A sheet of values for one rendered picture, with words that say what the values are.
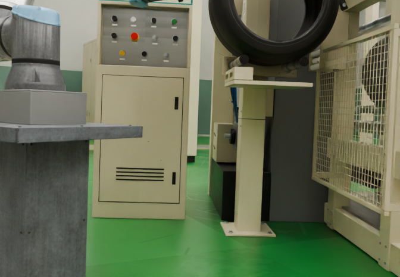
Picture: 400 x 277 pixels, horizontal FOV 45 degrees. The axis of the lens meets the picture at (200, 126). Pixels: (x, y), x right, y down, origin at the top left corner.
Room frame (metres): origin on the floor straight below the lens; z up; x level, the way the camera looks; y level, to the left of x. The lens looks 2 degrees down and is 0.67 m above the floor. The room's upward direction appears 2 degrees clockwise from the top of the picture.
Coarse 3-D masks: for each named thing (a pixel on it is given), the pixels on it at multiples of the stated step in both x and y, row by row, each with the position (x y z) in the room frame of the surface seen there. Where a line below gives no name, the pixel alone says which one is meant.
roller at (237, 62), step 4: (240, 56) 2.21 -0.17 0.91; (244, 56) 2.20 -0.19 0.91; (236, 60) 2.30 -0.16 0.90; (240, 60) 2.20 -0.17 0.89; (244, 60) 2.20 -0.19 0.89; (248, 60) 2.21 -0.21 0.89; (232, 64) 2.45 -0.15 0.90; (236, 64) 2.33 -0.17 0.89; (240, 64) 2.25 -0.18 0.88; (244, 64) 2.25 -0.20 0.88
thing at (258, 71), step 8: (224, 56) 2.55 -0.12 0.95; (232, 56) 2.55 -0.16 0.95; (224, 64) 2.55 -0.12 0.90; (248, 64) 2.55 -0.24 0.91; (224, 72) 2.55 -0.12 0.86; (256, 72) 2.56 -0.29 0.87; (264, 72) 2.56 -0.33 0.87; (272, 72) 2.56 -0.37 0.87; (280, 72) 2.57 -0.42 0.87; (288, 72) 2.56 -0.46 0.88; (296, 72) 2.57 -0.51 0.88
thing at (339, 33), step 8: (344, 16) 2.54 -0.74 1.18; (336, 24) 2.54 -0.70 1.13; (344, 24) 2.54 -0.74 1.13; (336, 32) 2.54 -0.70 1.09; (344, 32) 2.54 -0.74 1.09; (328, 40) 2.54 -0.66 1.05; (336, 40) 2.54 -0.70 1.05; (344, 40) 2.54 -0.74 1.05; (320, 48) 2.53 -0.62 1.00; (344, 48) 2.54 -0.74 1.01; (312, 56) 2.70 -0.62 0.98; (320, 56) 2.53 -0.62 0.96; (328, 56) 2.54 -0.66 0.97; (336, 56) 2.54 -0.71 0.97; (312, 64) 2.72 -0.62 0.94; (320, 64) 2.53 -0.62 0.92; (328, 64) 2.54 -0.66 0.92
